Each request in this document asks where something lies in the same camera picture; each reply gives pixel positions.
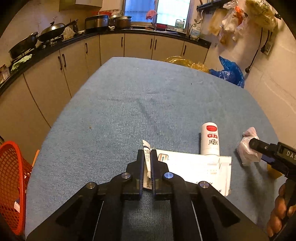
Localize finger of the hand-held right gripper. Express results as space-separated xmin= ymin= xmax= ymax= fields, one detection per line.
xmin=249 ymin=137 xmax=278 ymax=158
xmin=260 ymin=154 xmax=275 ymax=166

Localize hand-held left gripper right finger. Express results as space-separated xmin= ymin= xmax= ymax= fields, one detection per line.
xmin=150 ymin=150 xmax=270 ymax=241

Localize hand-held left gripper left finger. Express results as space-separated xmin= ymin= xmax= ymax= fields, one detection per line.
xmin=25 ymin=150 xmax=145 ymax=241

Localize clear plastic bag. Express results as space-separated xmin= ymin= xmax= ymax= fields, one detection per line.
xmin=236 ymin=126 xmax=262 ymax=166

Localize white squeezed tube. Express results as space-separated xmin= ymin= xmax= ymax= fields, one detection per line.
xmin=142 ymin=139 xmax=153 ymax=189

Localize red plastic basket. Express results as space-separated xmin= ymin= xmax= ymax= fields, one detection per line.
xmin=0 ymin=140 xmax=33 ymax=236

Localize person's right hand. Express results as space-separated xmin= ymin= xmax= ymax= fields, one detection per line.
xmin=267 ymin=183 xmax=296 ymax=238

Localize white flattened carton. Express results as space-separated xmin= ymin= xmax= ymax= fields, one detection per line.
xmin=155 ymin=149 xmax=233 ymax=197

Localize white bottle red label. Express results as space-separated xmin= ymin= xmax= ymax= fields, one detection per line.
xmin=200 ymin=122 xmax=220 ymax=156

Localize blue tablecloth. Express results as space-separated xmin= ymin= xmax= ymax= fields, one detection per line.
xmin=24 ymin=57 xmax=284 ymax=241

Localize blue plastic bag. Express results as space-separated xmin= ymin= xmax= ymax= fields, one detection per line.
xmin=209 ymin=56 xmax=245 ymax=89

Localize yellow plastic bag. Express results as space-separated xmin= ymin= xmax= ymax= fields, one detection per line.
xmin=163 ymin=55 xmax=211 ymax=74

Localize hanging clear plastic bags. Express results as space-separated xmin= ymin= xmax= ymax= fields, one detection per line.
xmin=209 ymin=0 xmax=251 ymax=45

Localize white plastic jug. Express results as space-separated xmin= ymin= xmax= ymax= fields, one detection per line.
xmin=190 ymin=23 xmax=201 ymax=40

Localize beige lower cabinets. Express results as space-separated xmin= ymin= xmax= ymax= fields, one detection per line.
xmin=0 ymin=32 xmax=210 ymax=139

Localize beige cabinets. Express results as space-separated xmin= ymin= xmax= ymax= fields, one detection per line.
xmin=59 ymin=0 xmax=103 ymax=11
xmin=0 ymin=32 xmax=210 ymax=139

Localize hanging bag of dried noodles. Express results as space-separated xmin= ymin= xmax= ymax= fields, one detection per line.
xmin=245 ymin=0 xmax=278 ymax=30

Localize black countertop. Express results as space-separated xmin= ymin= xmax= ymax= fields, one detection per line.
xmin=0 ymin=27 xmax=211 ymax=96

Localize stacked metal pots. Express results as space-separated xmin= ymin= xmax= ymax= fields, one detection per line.
xmin=109 ymin=13 xmax=133 ymax=30

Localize steel rice cooker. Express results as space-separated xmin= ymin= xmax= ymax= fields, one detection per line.
xmin=84 ymin=14 xmax=110 ymax=32

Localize clear bag on counter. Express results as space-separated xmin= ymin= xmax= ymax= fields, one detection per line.
xmin=63 ymin=26 xmax=76 ymax=39

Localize pink cloth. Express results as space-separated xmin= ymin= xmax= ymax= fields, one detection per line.
xmin=145 ymin=9 xmax=159 ymax=20

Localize gas stove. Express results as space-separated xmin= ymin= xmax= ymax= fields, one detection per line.
xmin=35 ymin=35 xmax=65 ymax=49

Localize window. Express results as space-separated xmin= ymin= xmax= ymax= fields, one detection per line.
xmin=122 ymin=0 xmax=194 ymax=26

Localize green rag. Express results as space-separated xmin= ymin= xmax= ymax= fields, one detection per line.
xmin=11 ymin=54 xmax=33 ymax=71

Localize wok with metal lid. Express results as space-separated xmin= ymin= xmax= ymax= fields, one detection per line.
xmin=37 ymin=19 xmax=79 ymax=42

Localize black frying pan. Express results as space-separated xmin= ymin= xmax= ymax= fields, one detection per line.
xmin=8 ymin=32 xmax=39 ymax=59

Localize beige upper cabinets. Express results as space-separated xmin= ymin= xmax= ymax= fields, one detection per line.
xmin=59 ymin=0 xmax=103 ymax=11

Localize black power cable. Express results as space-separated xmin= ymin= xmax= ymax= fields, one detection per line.
xmin=245 ymin=27 xmax=264 ymax=74

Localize wall socket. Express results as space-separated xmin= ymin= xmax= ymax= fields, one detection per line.
xmin=261 ymin=31 xmax=274 ymax=56

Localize dark wall shelf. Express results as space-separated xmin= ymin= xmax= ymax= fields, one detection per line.
xmin=196 ymin=0 xmax=233 ymax=10

